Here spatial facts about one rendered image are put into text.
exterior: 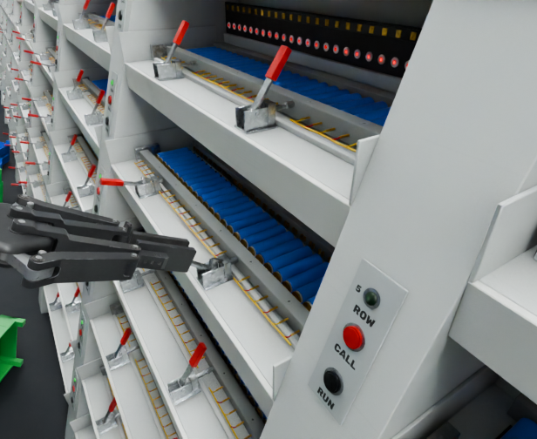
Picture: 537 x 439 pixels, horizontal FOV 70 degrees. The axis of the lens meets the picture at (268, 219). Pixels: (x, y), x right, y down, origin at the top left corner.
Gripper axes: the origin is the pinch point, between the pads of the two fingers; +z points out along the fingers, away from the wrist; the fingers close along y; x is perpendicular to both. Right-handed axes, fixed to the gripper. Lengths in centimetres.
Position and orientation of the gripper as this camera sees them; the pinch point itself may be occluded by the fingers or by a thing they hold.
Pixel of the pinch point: (160, 252)
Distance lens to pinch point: 44.6
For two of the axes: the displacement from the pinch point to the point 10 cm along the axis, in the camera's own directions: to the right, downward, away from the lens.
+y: 5.4, 4.6, -7.1
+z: 7.3, 1.7, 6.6
